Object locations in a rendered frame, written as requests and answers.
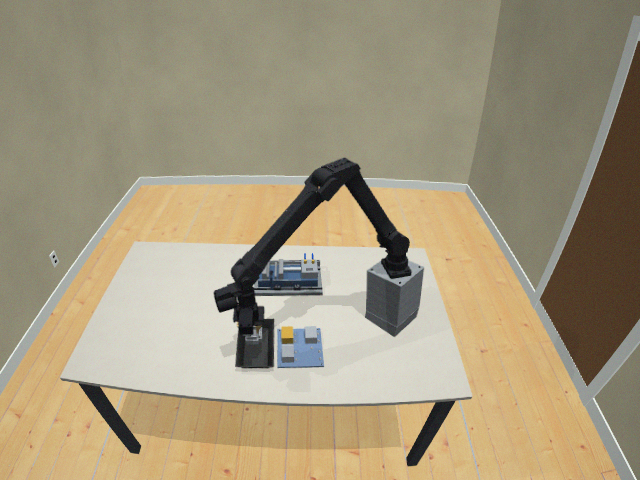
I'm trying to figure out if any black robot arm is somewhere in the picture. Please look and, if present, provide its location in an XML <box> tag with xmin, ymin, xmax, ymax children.
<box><xmin>214</xmin><ymin>157</ymin><xmax>412</xmax><ymax>336</ymax></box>

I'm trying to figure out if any yellow block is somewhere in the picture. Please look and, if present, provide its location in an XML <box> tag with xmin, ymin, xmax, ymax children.
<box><xmin>281</xmin><ymin>326</ymin><xmax>293</xmax><ymax>344</ymax></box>

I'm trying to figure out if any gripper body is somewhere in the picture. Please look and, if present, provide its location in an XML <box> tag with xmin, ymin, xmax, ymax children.
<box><xmin>233</xmin><ymin>302</ymin><xmax>265</xmax><ymax>326</ymax></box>

